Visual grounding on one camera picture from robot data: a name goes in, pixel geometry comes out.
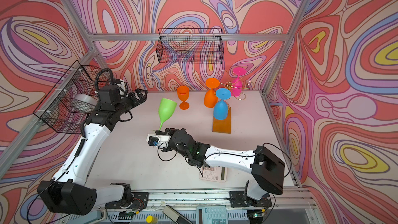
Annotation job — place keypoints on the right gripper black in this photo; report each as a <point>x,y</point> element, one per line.
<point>168,131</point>

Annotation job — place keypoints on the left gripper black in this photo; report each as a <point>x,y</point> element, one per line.
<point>141,98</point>

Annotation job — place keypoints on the green wine glass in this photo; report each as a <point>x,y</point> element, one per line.
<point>166,110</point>

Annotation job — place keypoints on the orange wine glass front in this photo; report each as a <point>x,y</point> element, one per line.
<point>183,95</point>

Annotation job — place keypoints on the orange wine glass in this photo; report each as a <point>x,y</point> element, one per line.
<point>183,95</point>
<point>210,98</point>

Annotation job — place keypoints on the gold wire rack wooden base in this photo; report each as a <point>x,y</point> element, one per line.
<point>225,126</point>

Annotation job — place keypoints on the blue wine glass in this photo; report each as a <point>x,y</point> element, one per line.
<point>221,108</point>

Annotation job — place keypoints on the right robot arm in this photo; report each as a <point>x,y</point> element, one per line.
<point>267,169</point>

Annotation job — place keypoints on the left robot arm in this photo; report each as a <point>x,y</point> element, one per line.
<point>66,192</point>

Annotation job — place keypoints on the orange wine glass rear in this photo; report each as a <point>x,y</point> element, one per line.
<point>210,98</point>

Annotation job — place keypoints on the magenta wine glass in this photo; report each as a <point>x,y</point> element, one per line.
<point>237,84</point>

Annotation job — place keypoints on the silver tape roll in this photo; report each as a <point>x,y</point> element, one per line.
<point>86,99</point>

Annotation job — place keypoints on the pink calculator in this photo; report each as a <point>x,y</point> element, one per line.
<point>215,174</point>

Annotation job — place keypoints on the black phone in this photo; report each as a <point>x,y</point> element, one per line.
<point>175,216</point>

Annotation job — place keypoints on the teal calculator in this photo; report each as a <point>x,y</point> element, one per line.
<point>212,215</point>

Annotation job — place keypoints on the black wire basket left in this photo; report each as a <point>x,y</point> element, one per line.
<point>59,110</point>

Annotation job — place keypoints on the black wire basket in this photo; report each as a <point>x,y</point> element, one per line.
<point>190,46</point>
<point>59,110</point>

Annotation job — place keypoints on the black wire basket back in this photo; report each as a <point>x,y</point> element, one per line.
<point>190,46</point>

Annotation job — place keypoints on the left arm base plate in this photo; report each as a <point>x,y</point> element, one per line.
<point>137,201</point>

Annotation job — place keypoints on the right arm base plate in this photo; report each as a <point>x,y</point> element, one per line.
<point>240,199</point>

